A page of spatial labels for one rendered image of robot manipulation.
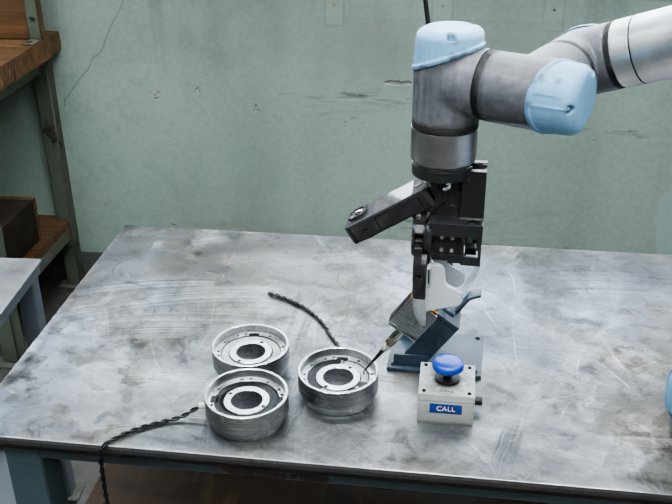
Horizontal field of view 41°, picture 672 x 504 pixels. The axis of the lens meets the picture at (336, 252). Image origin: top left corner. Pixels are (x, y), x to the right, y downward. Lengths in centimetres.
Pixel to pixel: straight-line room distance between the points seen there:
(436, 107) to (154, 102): 194
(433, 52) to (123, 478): 85
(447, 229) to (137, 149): 198
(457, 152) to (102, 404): 57
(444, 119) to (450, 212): 12
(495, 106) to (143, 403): 59
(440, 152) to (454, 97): 7
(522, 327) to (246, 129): 161
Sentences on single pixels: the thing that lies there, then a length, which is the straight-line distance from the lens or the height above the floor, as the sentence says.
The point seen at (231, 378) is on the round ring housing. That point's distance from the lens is 119.
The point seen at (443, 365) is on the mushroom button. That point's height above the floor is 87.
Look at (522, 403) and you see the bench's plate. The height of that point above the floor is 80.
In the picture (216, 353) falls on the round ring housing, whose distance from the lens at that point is 124.
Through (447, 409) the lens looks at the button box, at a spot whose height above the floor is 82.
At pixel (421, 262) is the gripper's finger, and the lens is 105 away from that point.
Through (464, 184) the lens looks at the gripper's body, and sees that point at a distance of 103.
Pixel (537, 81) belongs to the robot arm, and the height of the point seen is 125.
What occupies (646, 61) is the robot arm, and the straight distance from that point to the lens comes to 102.
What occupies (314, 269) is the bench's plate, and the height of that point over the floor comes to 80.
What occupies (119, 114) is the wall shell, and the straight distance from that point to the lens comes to 290.
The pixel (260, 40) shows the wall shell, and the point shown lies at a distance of 271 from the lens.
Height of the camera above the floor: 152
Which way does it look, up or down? 28 degrees down
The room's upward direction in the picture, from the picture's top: straight up
